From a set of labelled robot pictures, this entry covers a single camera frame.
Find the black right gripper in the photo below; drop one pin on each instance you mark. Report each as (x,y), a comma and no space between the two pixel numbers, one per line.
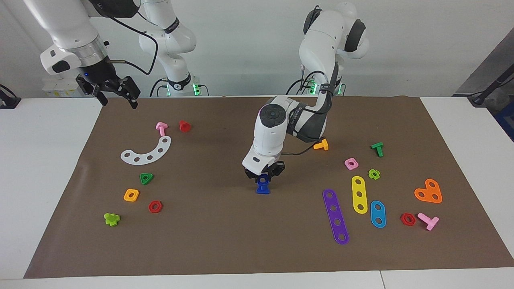
(100,78)

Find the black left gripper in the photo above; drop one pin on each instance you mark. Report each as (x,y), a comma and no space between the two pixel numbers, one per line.
(275,166)

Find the blue square plastic nut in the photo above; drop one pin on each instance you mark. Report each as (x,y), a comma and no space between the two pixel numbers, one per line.
(261,181)

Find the blue triangle-head plastic screw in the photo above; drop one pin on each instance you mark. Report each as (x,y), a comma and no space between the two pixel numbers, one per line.
(263,190)

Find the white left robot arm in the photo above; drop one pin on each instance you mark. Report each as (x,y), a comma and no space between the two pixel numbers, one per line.
(269,136)

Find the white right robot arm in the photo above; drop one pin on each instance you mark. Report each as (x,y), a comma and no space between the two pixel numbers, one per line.
(68,32)

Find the pink plastic screw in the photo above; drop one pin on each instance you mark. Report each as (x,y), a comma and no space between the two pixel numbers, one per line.
(431,222)
(161,128)

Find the orange plastic screw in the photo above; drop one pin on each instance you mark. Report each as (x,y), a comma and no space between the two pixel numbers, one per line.
(322,145)

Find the red plastic screw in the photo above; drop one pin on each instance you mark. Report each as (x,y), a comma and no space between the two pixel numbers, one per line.
(184,127)

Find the green triangular plastic nut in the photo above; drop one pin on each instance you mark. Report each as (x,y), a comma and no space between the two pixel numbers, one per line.
(141,176)

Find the pink square plastic nut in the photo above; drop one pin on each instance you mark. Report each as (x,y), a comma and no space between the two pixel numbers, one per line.
(355,165)

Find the orange square plastic nut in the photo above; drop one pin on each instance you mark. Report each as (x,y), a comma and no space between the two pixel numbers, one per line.
(126,197)

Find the green cross-shaped plastic nut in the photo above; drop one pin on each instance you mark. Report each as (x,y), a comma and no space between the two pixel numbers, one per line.
(377,175)

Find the green plastic screw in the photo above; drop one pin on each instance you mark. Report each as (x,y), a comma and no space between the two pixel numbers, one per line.
(378,150)

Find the red hexagonal plastic nut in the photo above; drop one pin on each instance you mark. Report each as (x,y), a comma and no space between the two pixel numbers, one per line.
(151,208)
(403,220)

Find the lime cross-head plastic screw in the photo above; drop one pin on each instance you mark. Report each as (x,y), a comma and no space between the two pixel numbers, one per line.
(111,219)

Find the brown table mat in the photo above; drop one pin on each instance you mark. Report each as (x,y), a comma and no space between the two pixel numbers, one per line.
(241,224)

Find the white power strip box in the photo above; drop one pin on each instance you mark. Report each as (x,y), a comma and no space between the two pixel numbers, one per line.
(56,86)

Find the white curved plastic strip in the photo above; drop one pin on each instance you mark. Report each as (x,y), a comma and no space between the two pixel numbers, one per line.
(155,154)

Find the purple four-hole plastic strip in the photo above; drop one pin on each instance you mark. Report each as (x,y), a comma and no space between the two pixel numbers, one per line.
(335,215)

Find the yellow three-hole plastic strip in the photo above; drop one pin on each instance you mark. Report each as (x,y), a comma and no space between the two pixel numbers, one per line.
(359,188)

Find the black clamp on table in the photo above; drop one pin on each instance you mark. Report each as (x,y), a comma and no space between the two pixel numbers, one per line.
(8,100)

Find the blue two-hole plastic strip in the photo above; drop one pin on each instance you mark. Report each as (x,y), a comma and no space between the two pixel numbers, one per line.
(378,214)

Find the orange heart-shaped plastic plate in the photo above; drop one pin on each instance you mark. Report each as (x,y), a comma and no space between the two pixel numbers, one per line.
(429,192)

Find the blue crate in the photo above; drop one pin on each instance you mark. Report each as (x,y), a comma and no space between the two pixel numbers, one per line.
(506,120)

